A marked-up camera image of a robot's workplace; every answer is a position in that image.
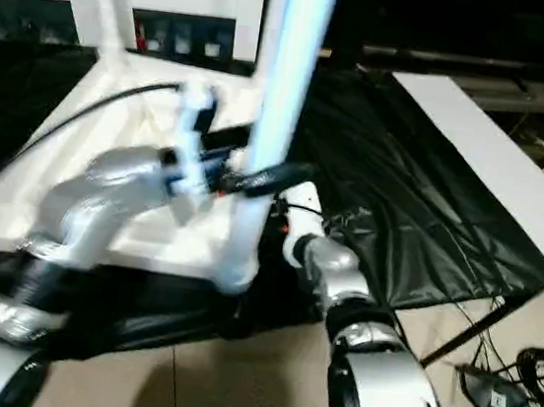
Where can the dark long shelf board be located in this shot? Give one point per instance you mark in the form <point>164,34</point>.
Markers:
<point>468,63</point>

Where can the small yellow object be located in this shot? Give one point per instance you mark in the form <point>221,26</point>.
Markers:
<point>326,52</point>

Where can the white plastic table top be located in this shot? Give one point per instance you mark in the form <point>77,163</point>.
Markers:
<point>140,108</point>

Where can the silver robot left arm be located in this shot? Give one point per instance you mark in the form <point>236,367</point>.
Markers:
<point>105,183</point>

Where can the black work mat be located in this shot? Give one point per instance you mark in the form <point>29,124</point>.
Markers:
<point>393,188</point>

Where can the grey floor device with label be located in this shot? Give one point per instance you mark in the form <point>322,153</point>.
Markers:
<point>496,395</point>

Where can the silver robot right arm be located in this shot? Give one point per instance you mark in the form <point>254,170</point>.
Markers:
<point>372,355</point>

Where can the dark thin rod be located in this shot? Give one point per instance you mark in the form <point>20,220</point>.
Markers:
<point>469,332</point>

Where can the white flat panel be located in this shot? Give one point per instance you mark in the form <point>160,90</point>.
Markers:
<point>496,156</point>

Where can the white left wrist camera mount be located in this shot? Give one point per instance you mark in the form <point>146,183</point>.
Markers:
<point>195,119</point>

